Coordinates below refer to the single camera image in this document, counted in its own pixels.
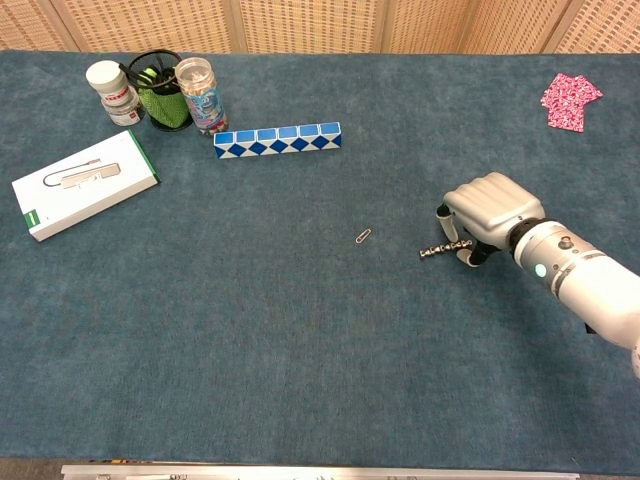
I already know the white green product box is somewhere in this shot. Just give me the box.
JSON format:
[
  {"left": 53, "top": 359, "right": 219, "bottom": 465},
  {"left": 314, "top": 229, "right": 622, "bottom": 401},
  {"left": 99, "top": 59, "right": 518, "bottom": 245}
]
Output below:
[{"left": 11, "top": 129, "right": 162, "bottom": 243}]

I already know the woven rattan folding screen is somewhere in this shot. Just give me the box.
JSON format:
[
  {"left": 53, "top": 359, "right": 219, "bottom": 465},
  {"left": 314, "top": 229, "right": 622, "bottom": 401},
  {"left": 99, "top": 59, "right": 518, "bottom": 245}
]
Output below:
[{"left": 0, "top": 0, "right": 640, "bottom": 55}]

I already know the blue felt table cloth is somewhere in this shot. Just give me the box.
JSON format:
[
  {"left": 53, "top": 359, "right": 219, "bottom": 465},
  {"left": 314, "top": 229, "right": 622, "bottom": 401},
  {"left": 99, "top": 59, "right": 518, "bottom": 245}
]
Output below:
[{"left": 0, "top": 49, "right": 640, "bottom": 473}]

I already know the metal bead chain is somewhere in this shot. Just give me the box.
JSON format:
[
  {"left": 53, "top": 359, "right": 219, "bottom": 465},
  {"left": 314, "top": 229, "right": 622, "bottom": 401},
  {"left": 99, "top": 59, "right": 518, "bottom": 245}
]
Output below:
[{"left": 418, "top": 238, "right": 474, "bottom": 260}]

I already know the small white labelled jar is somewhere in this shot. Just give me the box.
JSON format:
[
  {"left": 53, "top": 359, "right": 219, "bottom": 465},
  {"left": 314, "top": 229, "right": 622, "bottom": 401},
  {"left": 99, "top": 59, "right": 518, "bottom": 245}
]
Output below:
[{"left": 100, "top": 84, "right": 146, "bottom": 127}]

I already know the green mesh cloth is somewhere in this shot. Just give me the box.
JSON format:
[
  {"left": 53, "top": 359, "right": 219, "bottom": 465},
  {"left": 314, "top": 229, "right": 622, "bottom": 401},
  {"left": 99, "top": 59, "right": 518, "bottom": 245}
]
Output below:
[{"left": 137, "top": 68, "right": 191, "bottom": 128}]

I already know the blue white snake cube puzzle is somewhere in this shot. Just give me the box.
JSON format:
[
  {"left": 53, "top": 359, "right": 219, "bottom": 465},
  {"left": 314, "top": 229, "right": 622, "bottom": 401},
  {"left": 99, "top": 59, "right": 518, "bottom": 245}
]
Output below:
[{"left": 213, "top": 121, "right": 344, "bottom": 160}]

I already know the black mesh pen holder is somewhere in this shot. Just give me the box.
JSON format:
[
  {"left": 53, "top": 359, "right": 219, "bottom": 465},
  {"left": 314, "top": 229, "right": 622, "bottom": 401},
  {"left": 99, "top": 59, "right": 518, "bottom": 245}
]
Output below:
[{"left": 119, "top": 48, "right": 195, "bottom": 133}]

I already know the clear plastic printed jar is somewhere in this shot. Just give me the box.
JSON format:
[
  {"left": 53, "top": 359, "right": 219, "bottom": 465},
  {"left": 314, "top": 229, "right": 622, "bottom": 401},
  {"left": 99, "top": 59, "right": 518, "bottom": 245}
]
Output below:
[{"left": 173, "top": 56, "right": 230, "bottom": 137}]

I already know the white lidded jar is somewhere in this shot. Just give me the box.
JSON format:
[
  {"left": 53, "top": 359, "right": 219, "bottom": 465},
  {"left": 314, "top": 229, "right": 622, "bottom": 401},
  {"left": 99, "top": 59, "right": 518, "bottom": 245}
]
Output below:
[{"left": 84, "top": 59, "right": 134, "bottom": 104}]

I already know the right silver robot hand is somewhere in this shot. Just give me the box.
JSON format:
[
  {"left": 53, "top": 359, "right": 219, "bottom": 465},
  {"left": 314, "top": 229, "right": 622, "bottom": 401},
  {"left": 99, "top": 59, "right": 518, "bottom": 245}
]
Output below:
[{"left": 433, "top": 171, "right": 547, "bottom": 268}]

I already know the pink patterned cloth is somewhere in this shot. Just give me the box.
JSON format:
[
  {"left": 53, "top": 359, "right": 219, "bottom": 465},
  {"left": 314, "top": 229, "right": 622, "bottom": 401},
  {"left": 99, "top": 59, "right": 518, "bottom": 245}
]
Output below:
[{"left": 539, "top": 72, "right": 605, "bottom": 134}]

